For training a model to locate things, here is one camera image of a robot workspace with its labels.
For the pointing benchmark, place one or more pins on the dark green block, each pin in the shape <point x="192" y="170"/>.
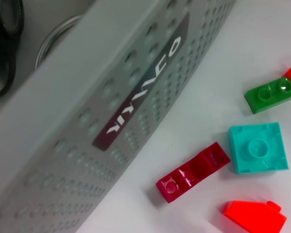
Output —
<point x="269" y="97"/>

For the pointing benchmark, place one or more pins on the teal square block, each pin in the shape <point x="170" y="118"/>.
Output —
<point x="257" y="148"/>

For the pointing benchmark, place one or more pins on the grey perforated storage bin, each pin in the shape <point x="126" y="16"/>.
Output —
<point x="87" y="97"/>

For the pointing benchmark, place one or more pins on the red slope block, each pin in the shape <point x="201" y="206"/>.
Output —
<point x="252" y="216"/>

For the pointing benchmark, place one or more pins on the dark red long block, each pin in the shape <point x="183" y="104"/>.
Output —
<point x="191" y="172"/>

